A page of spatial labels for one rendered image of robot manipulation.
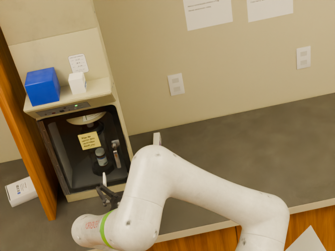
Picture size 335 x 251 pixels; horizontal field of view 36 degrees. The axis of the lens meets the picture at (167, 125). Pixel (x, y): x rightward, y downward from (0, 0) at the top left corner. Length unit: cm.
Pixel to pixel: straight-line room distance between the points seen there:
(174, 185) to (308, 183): 95
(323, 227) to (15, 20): 147
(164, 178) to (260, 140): 115
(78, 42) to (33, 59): 17
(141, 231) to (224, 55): 135
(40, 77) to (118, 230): 77
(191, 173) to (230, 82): 122
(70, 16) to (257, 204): 90
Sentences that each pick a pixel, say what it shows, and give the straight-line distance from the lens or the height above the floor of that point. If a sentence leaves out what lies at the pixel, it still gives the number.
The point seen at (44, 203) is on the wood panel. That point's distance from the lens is 219.
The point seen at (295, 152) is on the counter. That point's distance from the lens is 233.
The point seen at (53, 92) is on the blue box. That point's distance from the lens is 185.
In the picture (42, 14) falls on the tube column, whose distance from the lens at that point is 184.
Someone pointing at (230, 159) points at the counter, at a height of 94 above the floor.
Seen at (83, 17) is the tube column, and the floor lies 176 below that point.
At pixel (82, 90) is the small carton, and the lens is 187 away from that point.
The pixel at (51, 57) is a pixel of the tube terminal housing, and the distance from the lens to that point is 190.
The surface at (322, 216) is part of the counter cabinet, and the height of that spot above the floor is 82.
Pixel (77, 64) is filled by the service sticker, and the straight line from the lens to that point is 191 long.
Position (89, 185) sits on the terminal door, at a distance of 222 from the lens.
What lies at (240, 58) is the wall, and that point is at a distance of 248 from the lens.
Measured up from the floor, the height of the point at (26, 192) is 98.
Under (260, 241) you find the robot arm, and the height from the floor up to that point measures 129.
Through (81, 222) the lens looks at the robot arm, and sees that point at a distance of 167.
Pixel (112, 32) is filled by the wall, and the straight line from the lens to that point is 232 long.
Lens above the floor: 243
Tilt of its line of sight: 35 degrees down
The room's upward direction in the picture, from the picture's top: 11 degrees counter-clockwise
